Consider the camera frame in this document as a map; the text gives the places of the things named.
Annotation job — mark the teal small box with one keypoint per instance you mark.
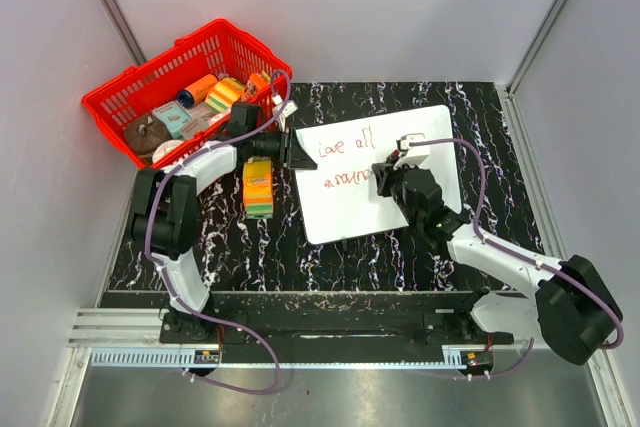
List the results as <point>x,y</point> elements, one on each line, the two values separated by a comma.
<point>173,116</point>

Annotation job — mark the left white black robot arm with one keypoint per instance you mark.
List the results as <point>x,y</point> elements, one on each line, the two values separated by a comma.
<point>163,216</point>

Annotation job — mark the pink white packet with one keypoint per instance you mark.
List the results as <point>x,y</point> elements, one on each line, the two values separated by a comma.
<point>201,117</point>

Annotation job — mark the red plastic shopping basket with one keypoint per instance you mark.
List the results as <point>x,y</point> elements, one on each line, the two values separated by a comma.
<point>217,47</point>

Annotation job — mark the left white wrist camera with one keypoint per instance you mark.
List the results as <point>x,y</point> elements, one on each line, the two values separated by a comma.
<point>282,110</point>

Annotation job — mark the stacked colourful sponge pack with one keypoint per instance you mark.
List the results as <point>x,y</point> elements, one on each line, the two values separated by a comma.
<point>258,197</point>

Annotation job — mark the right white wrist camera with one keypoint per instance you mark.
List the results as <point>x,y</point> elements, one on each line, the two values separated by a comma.
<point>412,150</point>

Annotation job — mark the white round container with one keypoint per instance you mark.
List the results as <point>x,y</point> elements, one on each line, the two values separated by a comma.
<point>165,148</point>

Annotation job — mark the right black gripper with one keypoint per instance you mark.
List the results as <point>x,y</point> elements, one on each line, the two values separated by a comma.
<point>385,173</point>

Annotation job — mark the orange snack box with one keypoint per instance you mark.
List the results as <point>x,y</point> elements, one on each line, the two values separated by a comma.
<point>257,84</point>

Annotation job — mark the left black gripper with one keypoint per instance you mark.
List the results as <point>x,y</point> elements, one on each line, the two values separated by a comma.
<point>292,156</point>

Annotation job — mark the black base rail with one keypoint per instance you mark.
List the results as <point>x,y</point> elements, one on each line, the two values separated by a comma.
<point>429,317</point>

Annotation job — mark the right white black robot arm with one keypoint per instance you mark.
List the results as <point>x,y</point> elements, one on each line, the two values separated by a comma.
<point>575,311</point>

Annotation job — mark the red capped whiteboard marker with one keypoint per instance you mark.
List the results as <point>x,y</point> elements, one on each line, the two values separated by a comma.
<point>382,169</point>

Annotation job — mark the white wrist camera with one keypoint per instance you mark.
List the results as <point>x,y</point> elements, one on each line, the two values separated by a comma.
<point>412,150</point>
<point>282,110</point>

